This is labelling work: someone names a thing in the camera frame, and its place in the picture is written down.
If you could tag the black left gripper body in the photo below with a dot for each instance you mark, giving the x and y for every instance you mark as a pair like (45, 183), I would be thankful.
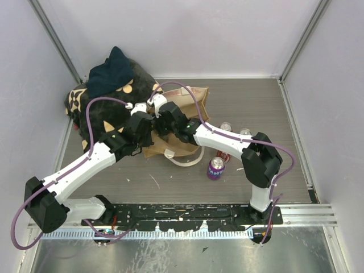
(145, 141)

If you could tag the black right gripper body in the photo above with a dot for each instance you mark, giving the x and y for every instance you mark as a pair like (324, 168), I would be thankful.
(163, 129)

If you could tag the tan jute canvas bag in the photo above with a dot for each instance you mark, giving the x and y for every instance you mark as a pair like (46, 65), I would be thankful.
(170, 147)

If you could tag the red cola can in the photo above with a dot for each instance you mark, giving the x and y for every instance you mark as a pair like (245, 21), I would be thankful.
(224, 156)
(226, 126)

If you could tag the purple soda can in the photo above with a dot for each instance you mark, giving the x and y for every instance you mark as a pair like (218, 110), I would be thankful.
(245, 132)
(216, 168)

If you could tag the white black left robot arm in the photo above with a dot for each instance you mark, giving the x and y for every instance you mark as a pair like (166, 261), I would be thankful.
(48, 200)

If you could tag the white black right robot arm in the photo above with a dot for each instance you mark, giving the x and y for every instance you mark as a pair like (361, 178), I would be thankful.
(260, 159)

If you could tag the navy blue cloth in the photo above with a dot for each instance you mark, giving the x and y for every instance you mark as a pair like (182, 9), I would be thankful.
(114, 73)

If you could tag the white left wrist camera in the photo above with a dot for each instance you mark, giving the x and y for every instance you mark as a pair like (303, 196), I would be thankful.
(142, 107)

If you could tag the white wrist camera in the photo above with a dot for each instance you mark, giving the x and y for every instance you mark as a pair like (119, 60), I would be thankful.
(142, 107)
(157, 101)

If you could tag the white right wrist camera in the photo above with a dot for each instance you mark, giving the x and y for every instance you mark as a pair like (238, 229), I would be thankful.
(157, 101)

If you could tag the grey slotted cable duct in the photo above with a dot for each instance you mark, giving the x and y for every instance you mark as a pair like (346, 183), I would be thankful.
(203, 233)

